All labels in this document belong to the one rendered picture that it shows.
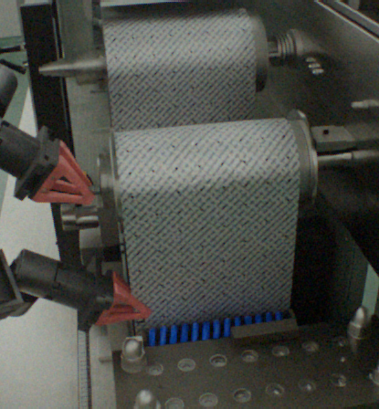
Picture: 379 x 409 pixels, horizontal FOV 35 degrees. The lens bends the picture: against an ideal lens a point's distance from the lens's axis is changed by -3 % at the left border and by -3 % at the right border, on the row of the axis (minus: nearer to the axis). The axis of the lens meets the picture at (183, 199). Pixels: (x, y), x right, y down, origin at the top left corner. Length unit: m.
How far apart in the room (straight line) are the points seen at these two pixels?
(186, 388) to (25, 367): 0.35
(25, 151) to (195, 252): 0.27
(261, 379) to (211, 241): 0.20
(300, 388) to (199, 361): 0.14
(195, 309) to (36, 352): 0.33
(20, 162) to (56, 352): 0.43
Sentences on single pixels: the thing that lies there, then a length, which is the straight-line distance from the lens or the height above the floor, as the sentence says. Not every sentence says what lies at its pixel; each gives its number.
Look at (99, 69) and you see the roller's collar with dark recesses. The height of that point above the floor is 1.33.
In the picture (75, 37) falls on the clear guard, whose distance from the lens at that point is 1.76.
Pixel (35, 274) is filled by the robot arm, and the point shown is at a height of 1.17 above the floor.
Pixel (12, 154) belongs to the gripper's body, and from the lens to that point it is 0.76.
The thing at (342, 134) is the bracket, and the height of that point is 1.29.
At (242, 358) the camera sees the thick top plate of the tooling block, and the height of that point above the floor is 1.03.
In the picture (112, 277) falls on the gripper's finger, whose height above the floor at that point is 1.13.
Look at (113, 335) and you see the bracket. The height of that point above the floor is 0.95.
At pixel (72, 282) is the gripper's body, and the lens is 0.83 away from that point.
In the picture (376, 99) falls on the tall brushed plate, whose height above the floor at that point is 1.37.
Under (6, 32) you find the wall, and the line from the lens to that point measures 6.49.
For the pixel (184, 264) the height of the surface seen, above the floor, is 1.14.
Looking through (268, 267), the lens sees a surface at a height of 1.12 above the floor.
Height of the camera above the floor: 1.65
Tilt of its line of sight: 31 degrees down
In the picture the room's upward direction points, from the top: 2 degrees counter-clockwise
